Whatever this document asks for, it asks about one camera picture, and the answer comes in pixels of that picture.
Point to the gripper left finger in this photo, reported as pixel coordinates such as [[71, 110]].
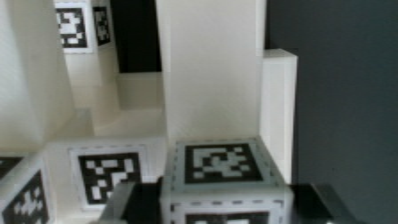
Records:
[[131, 207]]

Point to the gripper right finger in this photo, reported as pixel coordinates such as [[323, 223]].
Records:
[[318, 206]]

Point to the white chair leg tagged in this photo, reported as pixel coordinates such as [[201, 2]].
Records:
[[222, 185]]

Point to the white chair back frame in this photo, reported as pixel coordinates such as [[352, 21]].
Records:
[[227, 79]]

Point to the white chair leg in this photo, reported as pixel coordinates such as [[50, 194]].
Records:
[[84, 25], [66, 183]]

